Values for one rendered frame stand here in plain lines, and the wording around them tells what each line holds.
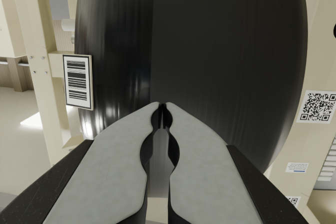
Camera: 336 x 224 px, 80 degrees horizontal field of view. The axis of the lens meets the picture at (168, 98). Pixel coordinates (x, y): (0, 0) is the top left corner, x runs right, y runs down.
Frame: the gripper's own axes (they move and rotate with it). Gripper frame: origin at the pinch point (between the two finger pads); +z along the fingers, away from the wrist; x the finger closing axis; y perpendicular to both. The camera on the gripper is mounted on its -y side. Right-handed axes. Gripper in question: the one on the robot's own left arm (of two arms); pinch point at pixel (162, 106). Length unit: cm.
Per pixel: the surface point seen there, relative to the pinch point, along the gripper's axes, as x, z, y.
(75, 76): -9.8, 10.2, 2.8
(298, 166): 33, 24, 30
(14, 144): -306, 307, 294
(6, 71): -545, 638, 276
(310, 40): 26.9, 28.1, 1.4
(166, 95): 0.3, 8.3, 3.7
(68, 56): -10.6, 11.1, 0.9
